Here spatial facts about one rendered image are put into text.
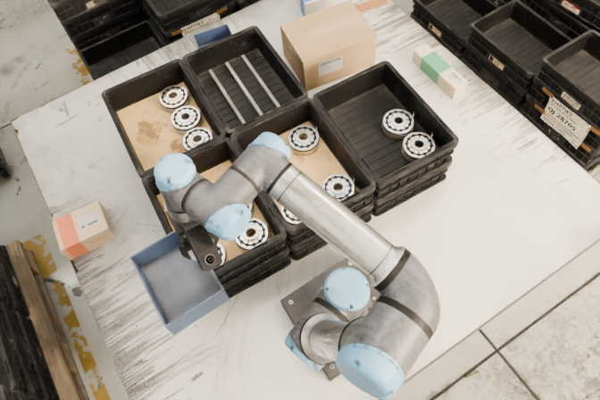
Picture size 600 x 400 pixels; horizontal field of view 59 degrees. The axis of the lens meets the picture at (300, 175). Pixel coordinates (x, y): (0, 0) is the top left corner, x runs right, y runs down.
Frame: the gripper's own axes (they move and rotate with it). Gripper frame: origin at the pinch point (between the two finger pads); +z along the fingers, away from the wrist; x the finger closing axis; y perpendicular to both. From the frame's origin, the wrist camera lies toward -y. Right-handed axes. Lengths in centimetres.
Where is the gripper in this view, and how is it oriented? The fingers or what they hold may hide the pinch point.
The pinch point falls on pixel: (204, 258)
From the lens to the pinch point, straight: 128.1
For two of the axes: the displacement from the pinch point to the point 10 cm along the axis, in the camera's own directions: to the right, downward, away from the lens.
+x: -8.6, 4.2, -2.9
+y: -5.1, -7.1, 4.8
